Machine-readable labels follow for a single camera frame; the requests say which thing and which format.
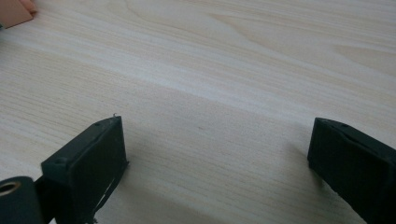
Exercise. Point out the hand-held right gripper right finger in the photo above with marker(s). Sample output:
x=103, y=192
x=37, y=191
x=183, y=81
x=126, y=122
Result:
x=355, y=168

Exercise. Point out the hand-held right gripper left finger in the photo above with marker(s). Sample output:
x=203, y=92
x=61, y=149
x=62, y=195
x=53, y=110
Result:
x=84, y=168

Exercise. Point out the coral toy block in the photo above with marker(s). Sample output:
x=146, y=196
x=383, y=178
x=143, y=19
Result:
x=12, y=12

